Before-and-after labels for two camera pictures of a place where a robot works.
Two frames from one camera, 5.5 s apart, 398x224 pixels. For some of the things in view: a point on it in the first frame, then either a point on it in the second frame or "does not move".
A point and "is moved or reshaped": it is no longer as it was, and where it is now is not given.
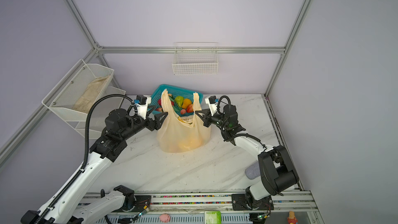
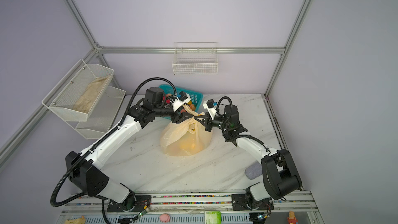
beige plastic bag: [182, 134] is moved or reshaped
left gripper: [157, 124] → [178, 117]
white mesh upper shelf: [73, 97] does not move
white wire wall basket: [195, 58] does not move
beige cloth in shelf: [85, 102] does not move
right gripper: [206, 115] does not move
